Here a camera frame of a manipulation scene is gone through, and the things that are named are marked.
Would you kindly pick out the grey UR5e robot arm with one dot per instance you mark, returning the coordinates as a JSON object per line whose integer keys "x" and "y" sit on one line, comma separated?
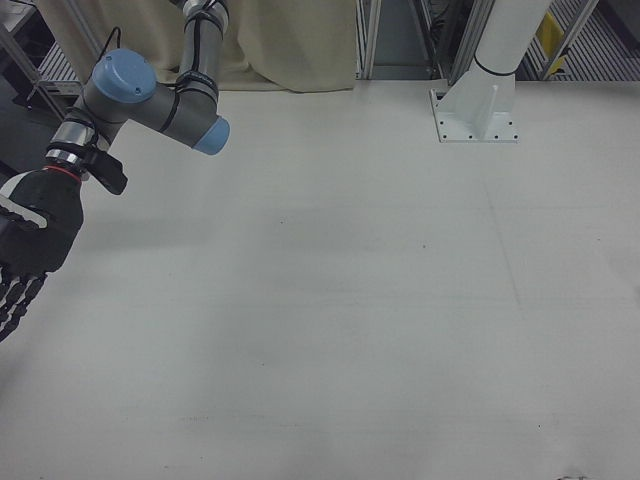
{"x": 150, "y": 102}

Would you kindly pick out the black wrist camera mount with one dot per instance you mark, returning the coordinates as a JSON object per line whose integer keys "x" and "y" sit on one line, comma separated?
{"x": 107, "y": 170}

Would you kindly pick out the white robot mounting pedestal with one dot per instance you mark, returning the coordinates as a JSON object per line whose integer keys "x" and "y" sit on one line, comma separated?
{"x": 487, "y": 75}

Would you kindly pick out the black dexterous robot hand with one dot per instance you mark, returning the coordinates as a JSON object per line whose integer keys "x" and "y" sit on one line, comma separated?
{"x": 42, "y": 225}

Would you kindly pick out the metal shelving rack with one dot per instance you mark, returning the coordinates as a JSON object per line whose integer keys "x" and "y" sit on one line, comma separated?
{"x": 30, "y": 60}

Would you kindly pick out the beige fabric curtain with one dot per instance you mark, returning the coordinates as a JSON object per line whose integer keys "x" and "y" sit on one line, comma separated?
{"x": 280, "y": 40}

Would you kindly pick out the yellow tag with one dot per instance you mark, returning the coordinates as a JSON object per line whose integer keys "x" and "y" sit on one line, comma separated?
{"x": 549, "y": 27}

